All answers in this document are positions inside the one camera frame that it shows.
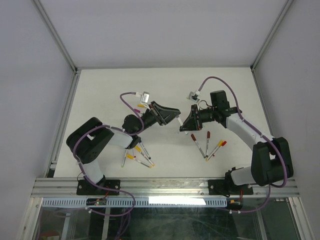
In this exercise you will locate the grey cap whiteboard marker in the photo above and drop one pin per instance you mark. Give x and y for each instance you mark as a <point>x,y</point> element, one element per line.
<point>181,124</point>

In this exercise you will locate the brown cap marker pen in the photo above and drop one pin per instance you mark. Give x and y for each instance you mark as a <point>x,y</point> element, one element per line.
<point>198,146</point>

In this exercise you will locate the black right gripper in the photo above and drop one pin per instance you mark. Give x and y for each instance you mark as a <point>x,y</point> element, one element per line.
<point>192,123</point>

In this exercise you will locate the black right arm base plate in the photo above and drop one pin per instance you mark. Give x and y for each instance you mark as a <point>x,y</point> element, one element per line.
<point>227,188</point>

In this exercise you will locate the yellow cap marker right group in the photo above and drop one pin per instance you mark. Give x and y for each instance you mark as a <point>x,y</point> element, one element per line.
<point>215,150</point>

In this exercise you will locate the grey slotted cable duct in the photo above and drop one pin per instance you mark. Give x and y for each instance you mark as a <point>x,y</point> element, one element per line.
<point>140,202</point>

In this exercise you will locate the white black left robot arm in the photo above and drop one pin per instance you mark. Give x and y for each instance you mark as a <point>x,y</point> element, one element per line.
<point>89,140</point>

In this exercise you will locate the blue cap marker pen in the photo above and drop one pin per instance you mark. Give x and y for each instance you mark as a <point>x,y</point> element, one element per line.
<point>145,150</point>

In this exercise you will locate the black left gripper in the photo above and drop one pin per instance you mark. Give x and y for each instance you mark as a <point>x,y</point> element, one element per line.
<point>167,114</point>

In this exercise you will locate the yellow cap marker pen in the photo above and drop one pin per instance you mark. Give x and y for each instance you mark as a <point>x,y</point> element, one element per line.
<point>141,105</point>

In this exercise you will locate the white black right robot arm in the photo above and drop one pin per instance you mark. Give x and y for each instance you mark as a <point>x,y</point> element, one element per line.
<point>271,160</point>

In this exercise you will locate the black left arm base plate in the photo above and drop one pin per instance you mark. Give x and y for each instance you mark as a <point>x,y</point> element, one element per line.
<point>84,188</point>

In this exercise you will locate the aluminium frame rail front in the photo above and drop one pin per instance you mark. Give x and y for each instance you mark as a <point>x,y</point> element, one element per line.
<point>144,187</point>

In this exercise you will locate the red cap marker right group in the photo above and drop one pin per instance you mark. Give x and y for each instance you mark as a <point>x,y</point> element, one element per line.
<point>224,143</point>

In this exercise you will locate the green cap marker pen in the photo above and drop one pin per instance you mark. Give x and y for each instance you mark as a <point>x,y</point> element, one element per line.
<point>124,158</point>

